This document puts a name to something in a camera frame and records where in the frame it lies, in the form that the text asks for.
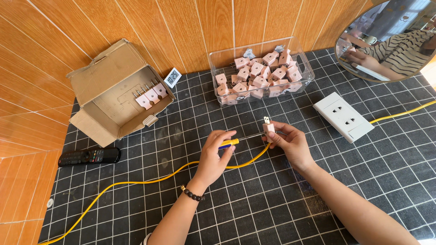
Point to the person's left hand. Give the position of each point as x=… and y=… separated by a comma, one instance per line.
x=207, y=160

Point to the person's right hand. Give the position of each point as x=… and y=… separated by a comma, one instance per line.
x=294, y=146

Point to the pink plug with metal prongs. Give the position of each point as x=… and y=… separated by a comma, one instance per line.
x=268, y=128

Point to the black white-grid table mat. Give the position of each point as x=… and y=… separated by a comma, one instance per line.
x=259, y=204

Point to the white ribbed plug cover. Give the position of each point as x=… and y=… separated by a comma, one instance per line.
x=150, y=120

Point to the pile of pink plugs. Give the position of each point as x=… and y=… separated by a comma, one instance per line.
x=259, y=80

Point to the small white digital clock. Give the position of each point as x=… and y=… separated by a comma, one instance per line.
x=172, y=78

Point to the clear plastic bin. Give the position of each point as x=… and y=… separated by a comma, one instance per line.
x=218, y=58

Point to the black remote control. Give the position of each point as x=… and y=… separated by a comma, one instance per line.
x=88, y=157

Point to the open cardboard box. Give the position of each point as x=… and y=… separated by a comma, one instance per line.
x=102, y=78

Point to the round gold-framed mirror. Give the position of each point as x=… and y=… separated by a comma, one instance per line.
x=388, y=44

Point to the small white round disc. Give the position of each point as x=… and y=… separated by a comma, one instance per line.
x=50, y=202

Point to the white double wall socket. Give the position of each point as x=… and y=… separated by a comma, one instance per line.
x=342, y=117

